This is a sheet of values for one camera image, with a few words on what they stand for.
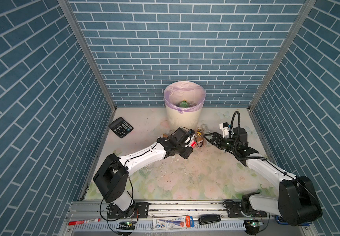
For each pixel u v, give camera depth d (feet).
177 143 2.08
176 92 3.28
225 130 2.58
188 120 2.98
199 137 2.80
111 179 1.41
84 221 2.27
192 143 2.63
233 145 2.18
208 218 2.28
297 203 1.35
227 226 2.53
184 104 3.34
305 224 2.24
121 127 3.45
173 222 2.28
